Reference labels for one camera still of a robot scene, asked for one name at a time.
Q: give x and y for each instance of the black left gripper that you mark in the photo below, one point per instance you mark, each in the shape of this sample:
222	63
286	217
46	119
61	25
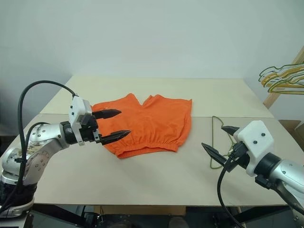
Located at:
89	133

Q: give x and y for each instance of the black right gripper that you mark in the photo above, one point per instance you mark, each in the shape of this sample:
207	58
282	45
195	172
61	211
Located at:
241	159

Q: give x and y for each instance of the orange shorts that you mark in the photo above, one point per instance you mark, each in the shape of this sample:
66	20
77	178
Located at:
147	128

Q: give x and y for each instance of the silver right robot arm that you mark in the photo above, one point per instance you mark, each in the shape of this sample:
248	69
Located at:
288	171

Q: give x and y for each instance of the cardboard box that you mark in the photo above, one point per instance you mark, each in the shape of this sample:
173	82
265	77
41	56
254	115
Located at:
291	126

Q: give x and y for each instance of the brown rounded shape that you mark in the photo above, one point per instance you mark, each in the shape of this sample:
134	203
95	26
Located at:
178	222

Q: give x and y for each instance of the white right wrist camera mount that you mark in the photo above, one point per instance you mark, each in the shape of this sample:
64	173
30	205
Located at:
255	136

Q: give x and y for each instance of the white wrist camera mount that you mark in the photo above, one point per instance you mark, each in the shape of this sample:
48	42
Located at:
255	136
77	107

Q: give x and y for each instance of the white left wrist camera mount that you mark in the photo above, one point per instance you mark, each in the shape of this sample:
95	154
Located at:
77	107

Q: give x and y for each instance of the wooden rack post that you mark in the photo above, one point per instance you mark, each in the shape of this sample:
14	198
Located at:
273	96

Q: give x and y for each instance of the black table frame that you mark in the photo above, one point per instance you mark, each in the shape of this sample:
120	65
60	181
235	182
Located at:
61	213

